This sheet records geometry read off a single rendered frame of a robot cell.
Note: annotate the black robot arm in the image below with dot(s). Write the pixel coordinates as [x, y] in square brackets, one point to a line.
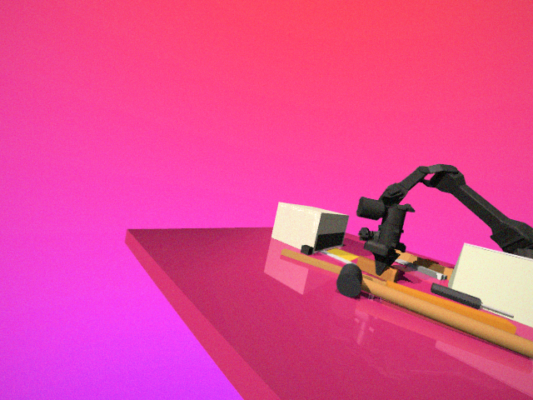
[512, 236]

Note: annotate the black-handled metal rod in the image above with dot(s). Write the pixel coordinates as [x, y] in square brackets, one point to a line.
[461, 297]

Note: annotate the orange rod with dark cylindrical end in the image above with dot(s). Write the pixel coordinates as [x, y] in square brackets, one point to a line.
[350, 283]

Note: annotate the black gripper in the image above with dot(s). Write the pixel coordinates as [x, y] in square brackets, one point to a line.
[384, 250]

